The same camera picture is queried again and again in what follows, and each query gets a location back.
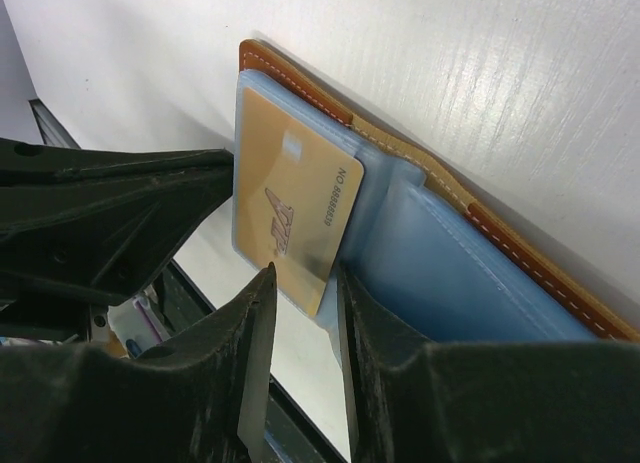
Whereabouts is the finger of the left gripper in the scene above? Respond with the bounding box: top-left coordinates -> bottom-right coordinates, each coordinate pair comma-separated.
1,166 -> 232,305
1,139 -> 233,186

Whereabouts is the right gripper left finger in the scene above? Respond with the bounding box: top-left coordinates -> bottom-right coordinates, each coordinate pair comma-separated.
1,266 -> 277,462

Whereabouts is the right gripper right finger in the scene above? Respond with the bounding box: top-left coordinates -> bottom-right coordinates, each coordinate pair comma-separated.
337,268 -> 639,462

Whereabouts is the brown leather card holder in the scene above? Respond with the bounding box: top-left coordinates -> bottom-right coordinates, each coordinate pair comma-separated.
234,39 -> 639,342

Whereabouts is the gold VIP card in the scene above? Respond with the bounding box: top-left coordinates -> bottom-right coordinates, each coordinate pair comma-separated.
234,88 -> 364,316

